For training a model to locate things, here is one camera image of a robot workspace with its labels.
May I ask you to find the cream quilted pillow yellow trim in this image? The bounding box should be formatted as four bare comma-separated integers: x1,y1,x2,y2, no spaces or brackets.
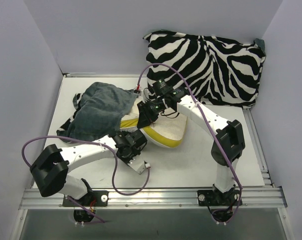
120,97,188,148

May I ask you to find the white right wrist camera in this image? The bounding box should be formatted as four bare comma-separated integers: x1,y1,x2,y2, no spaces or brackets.
133,87,151,103

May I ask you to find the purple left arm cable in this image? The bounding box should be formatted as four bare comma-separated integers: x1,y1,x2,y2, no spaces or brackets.
21,135,152,223

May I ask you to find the zebra print pillow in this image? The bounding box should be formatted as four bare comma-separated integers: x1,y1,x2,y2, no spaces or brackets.
143,30,266,109

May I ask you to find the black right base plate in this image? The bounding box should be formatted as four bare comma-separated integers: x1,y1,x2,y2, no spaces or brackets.
197,189,240,207

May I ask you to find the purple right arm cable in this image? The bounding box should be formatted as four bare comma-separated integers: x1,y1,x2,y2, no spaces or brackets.
135,63,243,223

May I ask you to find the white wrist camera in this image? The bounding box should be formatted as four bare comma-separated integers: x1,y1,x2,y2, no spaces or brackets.
133,87,151,103
128,159,151,174

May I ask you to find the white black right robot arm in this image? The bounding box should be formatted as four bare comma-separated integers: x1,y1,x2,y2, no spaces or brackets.
137,80,246,205

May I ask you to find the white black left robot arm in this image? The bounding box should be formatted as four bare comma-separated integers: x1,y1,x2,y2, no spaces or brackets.
29,130,151,206

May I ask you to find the aluminium back rail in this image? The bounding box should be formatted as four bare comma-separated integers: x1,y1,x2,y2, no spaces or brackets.
64,72,97,78

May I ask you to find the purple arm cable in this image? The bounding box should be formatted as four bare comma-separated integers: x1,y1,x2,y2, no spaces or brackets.
21,135,152,223
135,63,243,223

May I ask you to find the grey zebra pillowcase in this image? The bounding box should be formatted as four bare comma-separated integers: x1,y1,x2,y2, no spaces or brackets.
56,82,138,142

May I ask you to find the aluminium front rail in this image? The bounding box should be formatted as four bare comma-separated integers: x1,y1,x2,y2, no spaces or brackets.
19,187,287,210

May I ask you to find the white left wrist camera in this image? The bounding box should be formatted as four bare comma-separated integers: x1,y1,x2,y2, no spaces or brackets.
128,159,151,174

